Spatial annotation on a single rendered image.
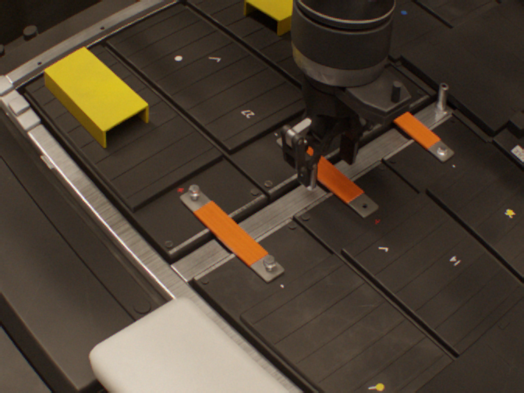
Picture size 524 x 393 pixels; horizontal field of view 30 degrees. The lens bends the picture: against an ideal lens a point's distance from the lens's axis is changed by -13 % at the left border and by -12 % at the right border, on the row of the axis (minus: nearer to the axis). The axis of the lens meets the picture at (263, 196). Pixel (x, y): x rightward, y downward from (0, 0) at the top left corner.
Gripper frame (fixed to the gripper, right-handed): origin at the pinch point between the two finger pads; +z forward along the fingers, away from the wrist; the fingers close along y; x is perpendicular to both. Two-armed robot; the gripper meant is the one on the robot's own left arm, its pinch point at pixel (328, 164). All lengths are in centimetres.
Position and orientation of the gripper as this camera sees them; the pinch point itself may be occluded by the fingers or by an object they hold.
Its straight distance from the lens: 126.3
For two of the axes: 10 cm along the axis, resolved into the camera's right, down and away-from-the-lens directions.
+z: -0.4, 6.7, 7.4
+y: -7.6, 4.6, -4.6
